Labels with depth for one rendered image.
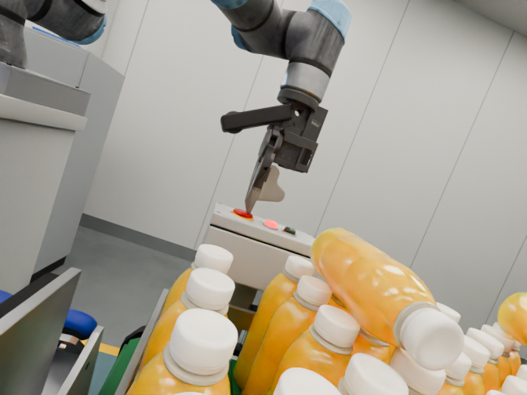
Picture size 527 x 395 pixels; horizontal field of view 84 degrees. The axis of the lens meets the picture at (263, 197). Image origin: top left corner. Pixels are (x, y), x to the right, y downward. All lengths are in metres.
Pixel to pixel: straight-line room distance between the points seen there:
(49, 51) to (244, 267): 1.77
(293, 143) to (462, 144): 3.39
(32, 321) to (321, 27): 0.49
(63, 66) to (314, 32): 1.65
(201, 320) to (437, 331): 0.16
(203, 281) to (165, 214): 2.89
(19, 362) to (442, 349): 0.29
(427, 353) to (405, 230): 3.33
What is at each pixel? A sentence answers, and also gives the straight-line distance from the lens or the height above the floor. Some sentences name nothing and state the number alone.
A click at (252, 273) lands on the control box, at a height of 1.02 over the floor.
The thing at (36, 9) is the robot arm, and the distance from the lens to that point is 0.88.
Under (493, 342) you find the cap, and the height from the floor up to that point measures 1.09.
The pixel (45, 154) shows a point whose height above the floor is 1.04.
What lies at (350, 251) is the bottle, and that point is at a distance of 0.32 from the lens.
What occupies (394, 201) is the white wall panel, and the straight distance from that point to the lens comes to 3.44.
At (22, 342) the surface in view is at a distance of 0.27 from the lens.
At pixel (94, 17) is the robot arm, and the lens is 0.91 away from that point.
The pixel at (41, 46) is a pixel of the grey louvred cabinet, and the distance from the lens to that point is 2.08.
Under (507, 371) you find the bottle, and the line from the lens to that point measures 0.57.
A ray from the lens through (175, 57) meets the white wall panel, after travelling 3.19.
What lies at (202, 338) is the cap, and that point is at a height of 1.09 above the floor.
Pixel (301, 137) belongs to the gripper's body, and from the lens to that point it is 0.48.
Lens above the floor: 1.19
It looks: 5 degrees down
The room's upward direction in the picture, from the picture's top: 21 degrees clockwise
